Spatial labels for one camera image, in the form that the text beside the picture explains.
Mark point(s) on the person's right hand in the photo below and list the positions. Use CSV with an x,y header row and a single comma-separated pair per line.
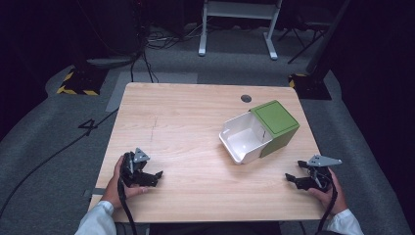
x,y
332,197

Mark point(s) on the black folding tripod stand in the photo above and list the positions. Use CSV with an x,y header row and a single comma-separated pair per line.
x,y
305,29

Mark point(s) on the green drawer case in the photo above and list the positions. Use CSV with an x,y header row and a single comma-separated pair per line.
x,y
277,122

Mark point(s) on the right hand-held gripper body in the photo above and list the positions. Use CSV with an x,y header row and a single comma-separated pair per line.
x,y
321,174

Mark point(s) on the grey slanted stand pole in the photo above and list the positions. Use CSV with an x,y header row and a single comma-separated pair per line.
x,y
328,36

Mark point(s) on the grey tape strip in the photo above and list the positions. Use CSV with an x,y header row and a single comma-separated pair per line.
x,y
94,192

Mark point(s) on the dark round table grommet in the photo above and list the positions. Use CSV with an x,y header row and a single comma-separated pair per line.
x,y
245,98

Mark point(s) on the white plastic drawer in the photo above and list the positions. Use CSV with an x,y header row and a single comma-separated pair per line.
x,y
244,137

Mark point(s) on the black yellow striped stand base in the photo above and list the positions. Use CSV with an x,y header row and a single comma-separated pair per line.
x,y
83,81
311,86

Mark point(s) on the person's left hand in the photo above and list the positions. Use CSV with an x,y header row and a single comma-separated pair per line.
x,y
112,191

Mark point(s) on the white metal table frame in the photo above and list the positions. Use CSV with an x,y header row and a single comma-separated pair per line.
x,y
239,9

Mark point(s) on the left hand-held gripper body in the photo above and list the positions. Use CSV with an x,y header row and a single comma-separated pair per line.
x,y
132,171

